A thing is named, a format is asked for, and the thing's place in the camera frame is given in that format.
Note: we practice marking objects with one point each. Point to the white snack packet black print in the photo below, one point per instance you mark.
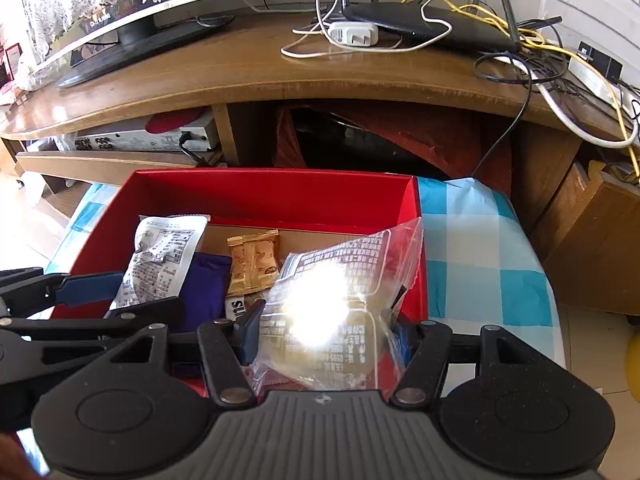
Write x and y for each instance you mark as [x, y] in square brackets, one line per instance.
[160, 260]

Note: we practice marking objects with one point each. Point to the red round disc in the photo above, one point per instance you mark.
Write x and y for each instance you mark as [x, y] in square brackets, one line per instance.
[172, 122]

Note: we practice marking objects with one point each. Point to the brown cardboard box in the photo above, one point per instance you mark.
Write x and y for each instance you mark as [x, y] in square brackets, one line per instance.
[590, 250]

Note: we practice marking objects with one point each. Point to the blue and white checkered tablecloth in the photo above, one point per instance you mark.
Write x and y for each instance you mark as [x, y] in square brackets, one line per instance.
[475, 260]

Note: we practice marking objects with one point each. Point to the white power strip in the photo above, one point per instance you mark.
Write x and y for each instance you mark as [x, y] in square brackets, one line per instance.
[590, 77]

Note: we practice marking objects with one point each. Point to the white power adapter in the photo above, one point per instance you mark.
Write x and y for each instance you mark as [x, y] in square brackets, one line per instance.
[352, 34]

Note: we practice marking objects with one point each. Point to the snack packet with large letters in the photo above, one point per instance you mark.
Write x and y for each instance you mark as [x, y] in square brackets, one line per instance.
[240, 307]

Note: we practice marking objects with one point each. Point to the black router with antennas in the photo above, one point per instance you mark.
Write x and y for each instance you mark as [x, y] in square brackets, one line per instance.
[425, 25]

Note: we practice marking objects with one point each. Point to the wooden tv stand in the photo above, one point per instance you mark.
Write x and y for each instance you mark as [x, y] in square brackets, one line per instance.
[250, 80]

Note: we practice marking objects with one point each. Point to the gold snack packet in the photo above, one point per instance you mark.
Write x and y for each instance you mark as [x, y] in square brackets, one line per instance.
[250, 265]

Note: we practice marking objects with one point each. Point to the yellow round object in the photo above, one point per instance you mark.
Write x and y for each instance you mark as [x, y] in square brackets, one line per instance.
[634, 357]

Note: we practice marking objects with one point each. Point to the red cardboard box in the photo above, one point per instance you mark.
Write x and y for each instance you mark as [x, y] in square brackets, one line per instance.
[250, 195]

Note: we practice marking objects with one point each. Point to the purple snack packet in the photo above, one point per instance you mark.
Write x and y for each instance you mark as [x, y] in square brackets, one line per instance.
[207, 290]

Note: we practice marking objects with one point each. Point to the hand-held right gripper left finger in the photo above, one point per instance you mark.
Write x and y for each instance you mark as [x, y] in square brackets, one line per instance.
[252, 329]

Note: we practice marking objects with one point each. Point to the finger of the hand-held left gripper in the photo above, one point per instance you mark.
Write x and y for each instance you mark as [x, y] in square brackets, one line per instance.
[85, 289]
[142, 312]

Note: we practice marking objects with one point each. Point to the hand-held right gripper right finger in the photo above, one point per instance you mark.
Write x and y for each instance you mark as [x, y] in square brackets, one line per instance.
[401, 347]

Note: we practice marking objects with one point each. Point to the clear pastry packet black print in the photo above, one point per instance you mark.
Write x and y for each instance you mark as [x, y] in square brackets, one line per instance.
[350, 260]

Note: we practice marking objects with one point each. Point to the silver audio device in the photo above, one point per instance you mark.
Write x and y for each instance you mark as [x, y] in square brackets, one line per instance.
[150, 139]

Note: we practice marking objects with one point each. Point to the red cloth bag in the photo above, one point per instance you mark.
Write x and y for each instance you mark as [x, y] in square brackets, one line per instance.
[400, 125]

